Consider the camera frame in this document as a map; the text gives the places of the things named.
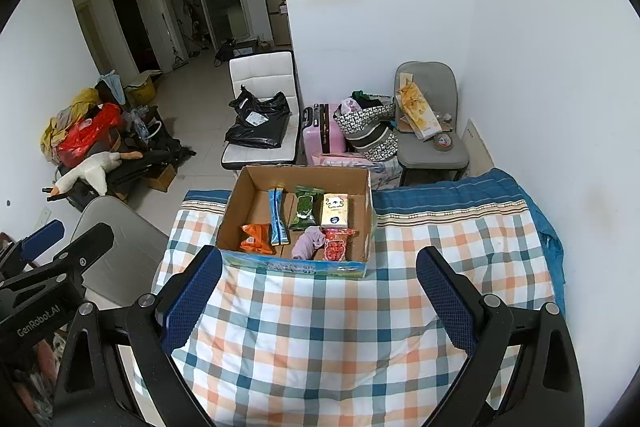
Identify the black plastic bag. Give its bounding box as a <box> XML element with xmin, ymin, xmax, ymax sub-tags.
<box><xmin>225</xmin><ymin>84</ymin><xmax>292</xmax><ymax>150</ymax></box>

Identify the yellow cloth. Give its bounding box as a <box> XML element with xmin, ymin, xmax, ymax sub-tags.
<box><xmin>40</xmin><ymin>88</ymin><xmax>101</xmax><ymax>158</ymax></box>

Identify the white board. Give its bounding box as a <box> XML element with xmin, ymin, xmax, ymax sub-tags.
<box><xmin>462</xmin><ymin>118</ymin><xmax>496</xmax><ymax>178</ymax></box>

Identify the yellow tissue pack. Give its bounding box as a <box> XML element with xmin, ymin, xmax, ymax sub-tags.
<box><xmin>320</xmin><ymin>193</ymin><xmax>350</xmax><ymax>230</ymax></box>

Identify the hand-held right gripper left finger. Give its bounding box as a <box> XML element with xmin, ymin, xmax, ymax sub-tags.
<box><xmin>52</xmin><ymin>246</ymin><xmax>224</xmax><ymax>427</ymax></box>

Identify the pink plastic package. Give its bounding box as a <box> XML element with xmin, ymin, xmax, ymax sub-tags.
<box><xmin>311</xmin><ymin>152</ymin><xmax>376</xmax><ymax>170</ymax></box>

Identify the small cardboard box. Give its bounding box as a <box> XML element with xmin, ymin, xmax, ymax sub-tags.
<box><xmin>145</xmin><ymin>164</ymin><xmax>177</xmax><ymax>192</ymax></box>

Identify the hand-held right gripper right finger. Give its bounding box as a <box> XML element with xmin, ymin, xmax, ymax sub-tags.
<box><xmin>416</xmin><ymin>246</ymin><xmax>586</xmax><ymax>427</ymax></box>

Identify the green snack packet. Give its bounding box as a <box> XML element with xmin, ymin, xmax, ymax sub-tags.
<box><xmin>287</xmin><ymin>185</ymin><xmax>326</xmax><ymax>232</ymax></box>

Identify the red snack packet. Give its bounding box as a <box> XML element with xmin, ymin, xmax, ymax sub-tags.
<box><xmin>321</xmin><ymin>228</ymin><xmax>359</xmax><ymax>264</ymax></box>

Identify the yellow chips bag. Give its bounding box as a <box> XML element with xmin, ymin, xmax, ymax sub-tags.
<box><xmin>396</xmin><ymin>74</ymin><xmax>441</xmax><ymax>142</ymax></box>

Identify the orange snack packet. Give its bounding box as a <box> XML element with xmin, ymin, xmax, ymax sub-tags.
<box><xmin>239</xmin><ymin>223</ymin><xmax>277</xmax><ymax>255</ymax></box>

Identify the light blue cloth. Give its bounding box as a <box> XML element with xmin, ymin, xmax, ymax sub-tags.
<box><xmin>97</xmin><ymin>71</ymin><xmax>126</xmax><ymax>105</ymax></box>

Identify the white goose plush toy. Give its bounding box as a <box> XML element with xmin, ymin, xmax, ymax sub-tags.
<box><xmin>47</xmin><ymin>151</ymin><xmax>143</xmax><ymax>202</ymax></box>

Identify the grey chair with square back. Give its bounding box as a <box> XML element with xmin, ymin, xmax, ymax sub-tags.
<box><xmin>394</xmin><ymin>61</ymin><xmax>471</xmax><ymax>188</ymax></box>

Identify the white padded chair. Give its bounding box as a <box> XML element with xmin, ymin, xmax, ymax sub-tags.
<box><xmin>221</xmin><ymin>50</ymin><xmax>301</xmax><ymax>172</ymax></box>

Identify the plaid blanket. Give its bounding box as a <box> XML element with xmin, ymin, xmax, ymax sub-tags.
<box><xmin>132</xmin><ymin>167</ymin><xmax>566</xmax><ymax>427</ymax></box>

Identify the pink suitcase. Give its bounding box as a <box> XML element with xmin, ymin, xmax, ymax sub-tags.
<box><xmin>301</xmin><ymin>103</ymin><xmax>351</xmax><ymax>165</ymax></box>

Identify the red plastic bag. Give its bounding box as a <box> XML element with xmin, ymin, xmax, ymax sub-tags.
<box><xmin>57</xmin><ymin>103</ymin><xmax>126</xmax><ymax>168</ymax></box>

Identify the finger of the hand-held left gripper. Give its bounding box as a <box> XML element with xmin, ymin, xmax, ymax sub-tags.
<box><xmin>10</xmin><ymin>219</ymin><xmax>66</xmax><ymax>268</ymax></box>
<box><xmin>52</xmin><ymin>222</ymin><xmax>116</xmax><ymax>282</ymax></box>

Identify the blue stick packet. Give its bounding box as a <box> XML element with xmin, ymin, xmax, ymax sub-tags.
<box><xmin>267</xmin><ymin>188</ymin><xmax>292</xmax><ymax>247</ymax></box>

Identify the patterned tote bag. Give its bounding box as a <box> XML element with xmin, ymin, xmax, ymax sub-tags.
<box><xmin>333</xmin><ymin>89</ymin><xmax>401</xmax><ymax>162</ymax></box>

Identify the purple sock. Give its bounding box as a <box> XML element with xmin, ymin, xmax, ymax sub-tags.
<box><xmin>291</xmin><ymin>227</ymin><xmax>326</xmax><ymax>261</ymax></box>

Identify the yellow bin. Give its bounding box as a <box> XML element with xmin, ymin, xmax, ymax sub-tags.
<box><xmin>122</xmin><ymin>71</ymin><xmax>163</xmax><ymax>105</ymax></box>

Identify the grey chair with curved back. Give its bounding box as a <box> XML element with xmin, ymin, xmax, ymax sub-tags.
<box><xmin>70</xmin><ymin>196</ymin><xmax>171</xmax><ymax>308</ymax></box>

